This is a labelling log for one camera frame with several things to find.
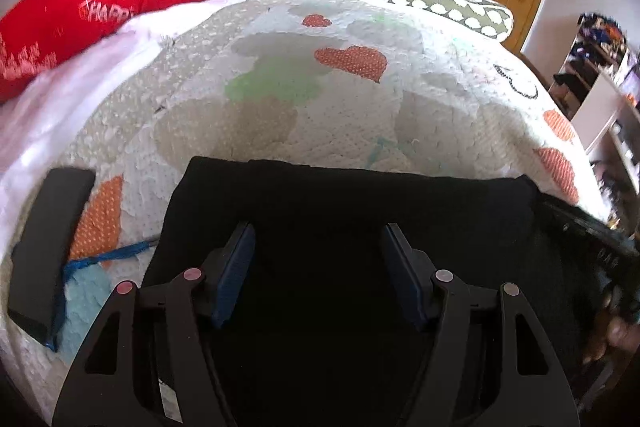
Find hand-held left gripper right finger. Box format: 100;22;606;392
381;222;582;427

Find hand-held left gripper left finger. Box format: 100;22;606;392
52;222;257;427

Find black pants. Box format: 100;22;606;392
142;156;593;427

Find person's right hand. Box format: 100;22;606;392
581;287;640;365

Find white desk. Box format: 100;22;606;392
570;71;640;228

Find white quilted heart-print blanket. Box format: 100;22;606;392
0;0;608;413

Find black flat rectangular device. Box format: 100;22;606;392
7;167;97;344

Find cluttered shelf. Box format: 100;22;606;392
550;11;640;120

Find white bed sheet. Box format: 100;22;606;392
0;0;246;268

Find green white-dotted pillow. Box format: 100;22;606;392
361;0;516;44

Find red printed pillow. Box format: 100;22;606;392
0;0;428;102

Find blue cord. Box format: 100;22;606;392
46;241;157;353

